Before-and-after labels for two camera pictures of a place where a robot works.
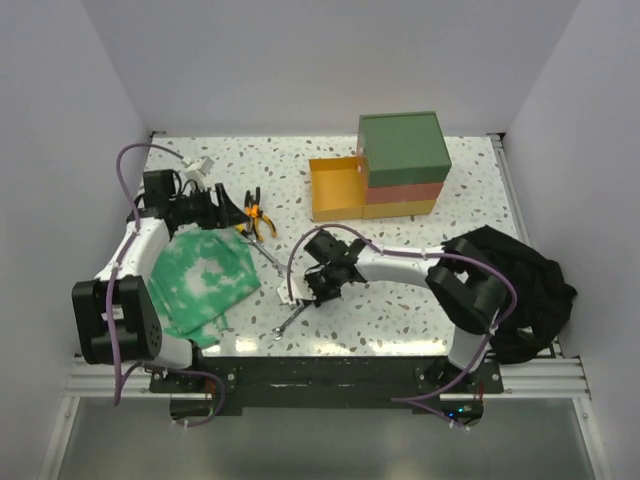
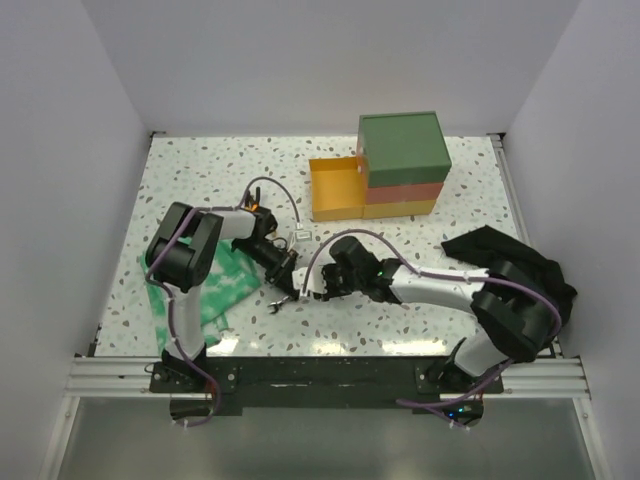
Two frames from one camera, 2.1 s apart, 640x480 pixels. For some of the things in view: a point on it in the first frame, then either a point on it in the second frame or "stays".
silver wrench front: (279, 330) to (276, 304)
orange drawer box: (398, 193) stays
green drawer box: (402, 148) stays
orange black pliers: (252, 209) stays
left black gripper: (225, 215) to (281, 276)
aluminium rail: (551, 377) stays
